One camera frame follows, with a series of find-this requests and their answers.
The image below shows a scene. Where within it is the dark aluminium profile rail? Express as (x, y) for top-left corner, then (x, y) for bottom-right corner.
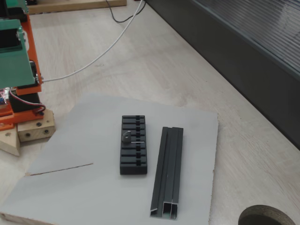
(150, 126), (184, 220)

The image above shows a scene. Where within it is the wooden block with screws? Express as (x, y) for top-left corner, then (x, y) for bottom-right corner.
(17, 109), (56, 143)

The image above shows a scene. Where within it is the white USB cable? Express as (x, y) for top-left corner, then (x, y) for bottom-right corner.
(42, 0), (146, 83)

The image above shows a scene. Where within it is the silver metal rod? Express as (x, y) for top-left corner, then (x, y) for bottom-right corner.
(121, 130), (145, 145)

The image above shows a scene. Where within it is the red controller board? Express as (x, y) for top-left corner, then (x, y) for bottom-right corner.
(0, 87), (11, 109)

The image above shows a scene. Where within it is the grey board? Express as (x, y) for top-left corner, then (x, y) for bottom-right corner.
(0, 92), (220, 225)

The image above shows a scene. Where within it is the thin black cable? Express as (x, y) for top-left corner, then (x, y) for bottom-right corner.
(105, 0), (138, 23)

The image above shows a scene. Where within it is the wooden wedge base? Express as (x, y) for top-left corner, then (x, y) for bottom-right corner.
(0, 123), (21, 157)

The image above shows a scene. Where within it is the black slotted holder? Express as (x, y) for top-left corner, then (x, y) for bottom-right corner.
(120, 114), (149, 176)

